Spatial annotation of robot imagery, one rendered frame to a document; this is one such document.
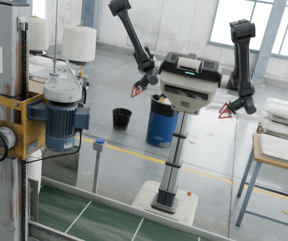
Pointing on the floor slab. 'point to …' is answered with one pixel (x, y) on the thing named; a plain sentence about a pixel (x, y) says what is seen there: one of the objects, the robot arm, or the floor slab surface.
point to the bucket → (121, 118)
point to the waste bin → (161, 122)
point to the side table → (256, 152)
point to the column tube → (9, 114)
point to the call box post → (96, 172)
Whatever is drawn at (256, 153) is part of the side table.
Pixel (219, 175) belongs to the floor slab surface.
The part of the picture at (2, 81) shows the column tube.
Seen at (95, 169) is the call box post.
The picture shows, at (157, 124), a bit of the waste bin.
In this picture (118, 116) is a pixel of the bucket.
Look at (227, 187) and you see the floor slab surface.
